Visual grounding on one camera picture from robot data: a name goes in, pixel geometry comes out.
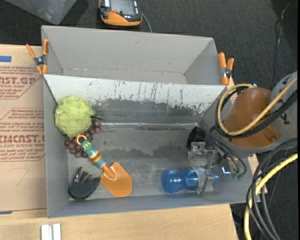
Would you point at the green mesh bath sponge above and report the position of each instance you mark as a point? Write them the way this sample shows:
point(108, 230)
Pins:
point(73, 116)

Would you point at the brown cardboard board red print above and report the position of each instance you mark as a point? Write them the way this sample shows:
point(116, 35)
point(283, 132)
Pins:
point(20, 124)

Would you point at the purple toy grapes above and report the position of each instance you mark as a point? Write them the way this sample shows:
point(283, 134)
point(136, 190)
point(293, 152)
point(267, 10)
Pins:
point(73, 146)

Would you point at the black cylinder on white bracket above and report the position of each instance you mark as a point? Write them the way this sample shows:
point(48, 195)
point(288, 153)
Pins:
point(197, 135)

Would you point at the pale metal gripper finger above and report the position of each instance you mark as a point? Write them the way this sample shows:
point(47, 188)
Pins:
point(203, 171)
point(207, 187)

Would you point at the blue plastic bottle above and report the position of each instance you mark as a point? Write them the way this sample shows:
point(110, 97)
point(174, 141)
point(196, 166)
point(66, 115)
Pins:
point(176, 181)

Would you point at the grey metal bin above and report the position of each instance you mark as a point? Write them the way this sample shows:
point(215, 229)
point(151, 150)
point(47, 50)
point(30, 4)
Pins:
point(145, 144)

